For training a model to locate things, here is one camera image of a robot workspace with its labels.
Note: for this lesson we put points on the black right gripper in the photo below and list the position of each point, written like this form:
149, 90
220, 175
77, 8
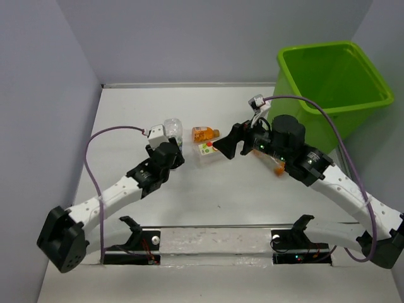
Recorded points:
228, 143

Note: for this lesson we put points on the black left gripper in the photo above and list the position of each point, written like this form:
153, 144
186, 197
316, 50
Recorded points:
178, 160

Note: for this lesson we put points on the clear bottle apple label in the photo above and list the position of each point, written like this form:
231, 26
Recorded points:
207, 154

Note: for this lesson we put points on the clear bottle blue white label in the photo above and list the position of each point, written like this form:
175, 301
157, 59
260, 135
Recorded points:
173, 129

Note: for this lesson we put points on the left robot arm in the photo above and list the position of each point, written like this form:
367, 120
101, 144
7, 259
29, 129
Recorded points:
65, 235

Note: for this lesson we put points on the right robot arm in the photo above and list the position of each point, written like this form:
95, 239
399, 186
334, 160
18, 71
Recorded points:
378, 231

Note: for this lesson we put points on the green plastic bin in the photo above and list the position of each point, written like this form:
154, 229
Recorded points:
328, 84

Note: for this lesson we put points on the short orange juice bottle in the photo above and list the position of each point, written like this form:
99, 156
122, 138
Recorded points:
201, 134

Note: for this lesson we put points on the long orange drink bottle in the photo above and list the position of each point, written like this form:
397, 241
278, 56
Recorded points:
277, 166

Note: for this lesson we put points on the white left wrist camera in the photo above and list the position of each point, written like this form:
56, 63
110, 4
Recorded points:
157, 136

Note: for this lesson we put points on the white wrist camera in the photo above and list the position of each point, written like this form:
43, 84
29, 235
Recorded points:
260, 107
157, 136

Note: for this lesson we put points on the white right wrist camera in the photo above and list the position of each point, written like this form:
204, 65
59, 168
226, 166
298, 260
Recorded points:
260, 107

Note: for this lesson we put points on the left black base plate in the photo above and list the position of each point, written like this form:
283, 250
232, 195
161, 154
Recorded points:
140, 249

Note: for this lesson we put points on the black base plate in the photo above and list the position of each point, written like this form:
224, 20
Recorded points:
140, 249
290, 248

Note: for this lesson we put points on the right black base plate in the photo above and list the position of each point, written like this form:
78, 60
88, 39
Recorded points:
290, 248

